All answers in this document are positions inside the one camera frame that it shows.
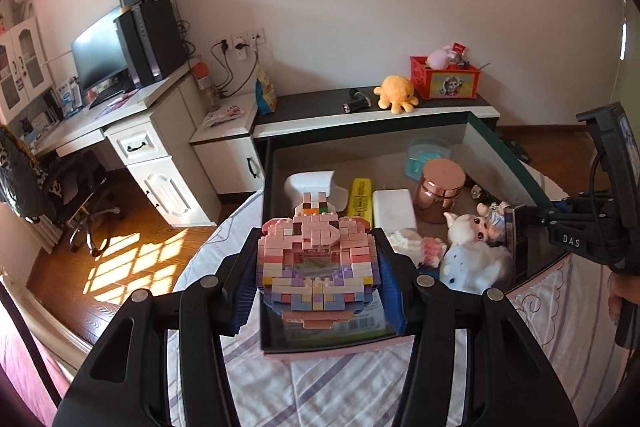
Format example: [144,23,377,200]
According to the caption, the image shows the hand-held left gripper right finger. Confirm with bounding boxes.
[372,227,591,427]

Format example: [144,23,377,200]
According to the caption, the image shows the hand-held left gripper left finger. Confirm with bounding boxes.
[52,226,268,427]

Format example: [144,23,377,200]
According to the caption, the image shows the blue gold box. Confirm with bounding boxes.
[502,203,531,280]

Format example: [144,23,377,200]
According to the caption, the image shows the baby doll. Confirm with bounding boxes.
[475,202,507,240]

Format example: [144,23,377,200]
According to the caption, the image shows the small pink white figure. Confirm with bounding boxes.
[387,227,448,269]

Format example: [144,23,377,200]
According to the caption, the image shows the white silver figurine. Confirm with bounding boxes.
[440,212,516,295]

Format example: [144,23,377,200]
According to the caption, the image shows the pastel brick block toy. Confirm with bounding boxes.
[256,192,383,328]

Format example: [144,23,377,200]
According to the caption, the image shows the small white box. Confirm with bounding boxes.
[372,188,417,230]

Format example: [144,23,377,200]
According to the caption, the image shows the rose gold cup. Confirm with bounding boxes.
[414,158,467,225]

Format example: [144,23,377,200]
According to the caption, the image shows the yellow-green plastic cup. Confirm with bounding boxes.
[347,177,375,228]

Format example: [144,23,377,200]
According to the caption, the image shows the clear teal case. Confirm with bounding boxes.
[404,138,451,180]

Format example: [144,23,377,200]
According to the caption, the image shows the white round device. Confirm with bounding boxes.
[284,169,351,212]

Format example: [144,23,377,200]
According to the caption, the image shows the pink storage box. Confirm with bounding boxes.
[260,109,571,360]

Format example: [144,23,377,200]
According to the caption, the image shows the person's right hand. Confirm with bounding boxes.
[606,271,632,323]

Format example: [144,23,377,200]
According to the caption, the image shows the white striped quilt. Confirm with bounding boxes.
[165,167,640,427]

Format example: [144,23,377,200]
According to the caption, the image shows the red toy box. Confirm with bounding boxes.
[410,55,483,100]

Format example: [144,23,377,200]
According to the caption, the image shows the white desk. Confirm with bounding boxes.
[30,57,221,228]

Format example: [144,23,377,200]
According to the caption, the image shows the pink white packet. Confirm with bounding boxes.
[205,104,246,126]

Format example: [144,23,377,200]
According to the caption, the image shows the yellow octopus plush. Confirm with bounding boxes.
[374,75,418,114]

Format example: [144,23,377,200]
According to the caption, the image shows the low black-top cabinet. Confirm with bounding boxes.
[190,91,501,208]

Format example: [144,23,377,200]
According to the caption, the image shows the black flashlight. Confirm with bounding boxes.
[342,89,372,114]

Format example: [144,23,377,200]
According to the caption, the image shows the blue yellow snack bag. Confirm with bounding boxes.
[255,66,279,115]

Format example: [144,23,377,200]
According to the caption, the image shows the orange capped bottle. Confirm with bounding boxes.
[192,62,216,105]

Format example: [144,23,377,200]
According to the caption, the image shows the black office chair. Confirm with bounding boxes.
[0,124,123,258]

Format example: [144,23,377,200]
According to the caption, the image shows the pink desk mat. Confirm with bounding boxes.
[95,94,137,118]

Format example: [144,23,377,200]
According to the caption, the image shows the black keyboard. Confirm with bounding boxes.
[90,89,127,108]

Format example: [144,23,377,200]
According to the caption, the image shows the blue white carton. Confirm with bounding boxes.
[57,77,83,118]

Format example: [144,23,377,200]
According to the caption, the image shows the black computer tower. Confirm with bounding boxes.
[113,0,187,90]

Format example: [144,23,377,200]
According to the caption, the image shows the black computer monitor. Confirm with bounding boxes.
[71,4,132,94]

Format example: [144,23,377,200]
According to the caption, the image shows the white glass-door cabinet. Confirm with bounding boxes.
[0,17,53,122]

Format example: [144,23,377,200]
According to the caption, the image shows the black power cable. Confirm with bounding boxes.
[210,39,261,100]

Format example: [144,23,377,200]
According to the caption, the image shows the white wall sockets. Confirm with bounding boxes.
[215,29,266,62]

